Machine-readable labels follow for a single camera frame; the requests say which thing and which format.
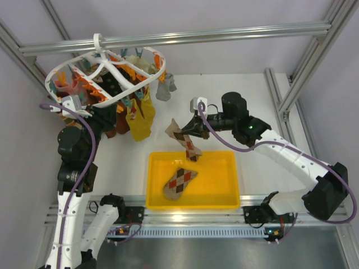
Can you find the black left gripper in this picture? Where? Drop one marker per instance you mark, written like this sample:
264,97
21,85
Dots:
106,116

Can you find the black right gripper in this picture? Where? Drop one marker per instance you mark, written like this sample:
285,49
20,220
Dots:
202,130

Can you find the argyle beige sock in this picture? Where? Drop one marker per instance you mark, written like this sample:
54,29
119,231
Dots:
192,152
174,188

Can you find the teal clothes peg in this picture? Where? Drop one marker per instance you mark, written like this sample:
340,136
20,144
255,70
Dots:
127,101

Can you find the mustard yellow sock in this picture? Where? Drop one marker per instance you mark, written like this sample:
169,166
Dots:
138,126

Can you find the grey sock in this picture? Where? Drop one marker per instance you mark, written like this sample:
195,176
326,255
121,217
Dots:
165,88

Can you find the mustard sock with reindeer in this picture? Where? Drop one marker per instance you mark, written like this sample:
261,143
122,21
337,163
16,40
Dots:
148,113

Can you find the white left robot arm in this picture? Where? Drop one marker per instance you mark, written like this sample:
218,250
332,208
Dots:
74,247

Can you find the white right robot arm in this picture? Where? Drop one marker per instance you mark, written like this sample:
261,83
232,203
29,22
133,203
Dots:
325,185

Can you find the white round sock hanger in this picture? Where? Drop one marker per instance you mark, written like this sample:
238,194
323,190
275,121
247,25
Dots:
89,67

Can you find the brown hanging sock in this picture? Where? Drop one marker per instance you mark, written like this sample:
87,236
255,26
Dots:
122,126

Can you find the black striped hanging sock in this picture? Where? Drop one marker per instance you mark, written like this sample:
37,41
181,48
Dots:
110,84

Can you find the pink hanging sock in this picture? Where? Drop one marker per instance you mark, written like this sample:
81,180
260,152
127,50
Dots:
65,89

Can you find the yellow plastic bin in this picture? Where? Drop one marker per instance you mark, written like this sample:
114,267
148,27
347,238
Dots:
215,187

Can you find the cream hanging sock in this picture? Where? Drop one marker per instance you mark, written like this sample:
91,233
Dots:
143,64

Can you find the aluminium top crossbar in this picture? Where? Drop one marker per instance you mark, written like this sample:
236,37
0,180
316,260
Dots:
190,37

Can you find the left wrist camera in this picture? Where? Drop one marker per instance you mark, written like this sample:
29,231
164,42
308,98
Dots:
72,102

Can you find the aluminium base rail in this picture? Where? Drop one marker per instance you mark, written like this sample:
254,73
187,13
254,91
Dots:
205,217

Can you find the aluminium right frame post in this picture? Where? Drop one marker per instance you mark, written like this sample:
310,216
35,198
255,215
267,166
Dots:
337,16

